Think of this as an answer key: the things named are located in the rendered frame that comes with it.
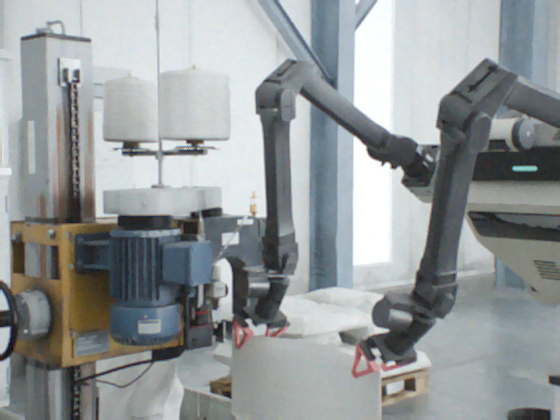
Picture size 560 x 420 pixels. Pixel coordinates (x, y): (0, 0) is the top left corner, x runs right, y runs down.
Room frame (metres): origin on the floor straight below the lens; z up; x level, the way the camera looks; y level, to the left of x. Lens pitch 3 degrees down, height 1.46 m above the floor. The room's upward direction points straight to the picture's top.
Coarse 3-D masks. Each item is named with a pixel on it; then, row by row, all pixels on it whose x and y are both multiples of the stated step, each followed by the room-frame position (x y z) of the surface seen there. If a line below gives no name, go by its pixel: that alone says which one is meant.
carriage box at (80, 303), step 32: (32, 224) 1.96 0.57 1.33; (64, 224) 1.88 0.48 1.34; (96, 224) 1.93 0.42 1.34; (64, 256) 1.87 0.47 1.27; (32, 288) 1.96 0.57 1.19; (64, 288) 1.87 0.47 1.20; (96, 288) 1.93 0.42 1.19; (64, 320) 1.87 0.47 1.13; (96, 320) 1.93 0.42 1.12; (32, 352) 1.96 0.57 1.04; (64, 352) 1.87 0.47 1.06; (128, 352) 1.99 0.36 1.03
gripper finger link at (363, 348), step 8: (360, 344) 1.73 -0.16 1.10; (368, 344) 1.74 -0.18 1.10; (360, 352) 1.73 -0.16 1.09; (368, 352) 1.72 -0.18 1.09; (360, 360) 1.75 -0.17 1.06; (368, 360) 1.71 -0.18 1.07; (352, 368) 1.76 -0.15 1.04; (368, 368) 1.72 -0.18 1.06; (376, 368) 1.71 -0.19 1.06; (360, 376) 1.75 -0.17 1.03
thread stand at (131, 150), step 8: (160, 8) 2.06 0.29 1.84; (160, 16) 2.06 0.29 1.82; (160, 24) 2.06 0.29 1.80; (160, 32) 2.06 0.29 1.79; (160, 40) 2.06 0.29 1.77; (160, 48) 2.06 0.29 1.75; (160, 56) 2.06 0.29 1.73; (160, 64) 2.06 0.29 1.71; (160, 72) 2.06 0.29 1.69; (128, 144) 2.14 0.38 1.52; (136, 144) 2.15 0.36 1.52; (160, 144) 2.06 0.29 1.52; (192, 144) 1.97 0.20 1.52; (128, 152) 2.16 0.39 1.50; (136, 152) 2.14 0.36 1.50; (144, 152) 2.11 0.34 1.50; (152, 152) 2.09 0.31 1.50; (160, 152) 2.05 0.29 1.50; (168, 152) 2.04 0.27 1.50; (176, 152) 2.02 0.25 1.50; (184, 152) 1.99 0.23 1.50; (192, 152) 1.97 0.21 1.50; (200, 152) 1.95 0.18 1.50; (160, 160) 2.06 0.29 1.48; (160, 168) 2.06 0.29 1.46; (160, 176) 2.06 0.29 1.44; (152, 184) 2.05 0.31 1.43; (160, 184) 2.05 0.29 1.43
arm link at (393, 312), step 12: (384, 300) 1.66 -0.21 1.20; (396, 300) 1.65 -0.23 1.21; (408, 300) 1.67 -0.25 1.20; (420, 300) 1.70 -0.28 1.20; (444, 300) 1.65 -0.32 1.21; (372, 312) 1.69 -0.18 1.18; (384, 312) 1.66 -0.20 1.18; (396, 312) 1.65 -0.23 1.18; (408, 312) 1.67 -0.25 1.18; (432, 312) 1.66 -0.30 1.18; (444, 312) 1.66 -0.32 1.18; (384, 324) 1.65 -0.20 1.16; (396, 324) 1.65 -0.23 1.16; (408, 324) 1.67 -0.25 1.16
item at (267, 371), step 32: (256, 352) 2.03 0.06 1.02; (288, 352) 1.91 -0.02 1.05; (320, 352) 1.99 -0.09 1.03; (256, 384) 2.03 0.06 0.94; (288, 384) 1.91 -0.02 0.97; (320, 384) 1.87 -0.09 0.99; (352, 384) 1.83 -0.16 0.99; (256, 416) 2.03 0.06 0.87; (288, 416) 1.91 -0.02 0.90; (320, 416) 1.87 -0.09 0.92; (352, 416) 1.83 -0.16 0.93
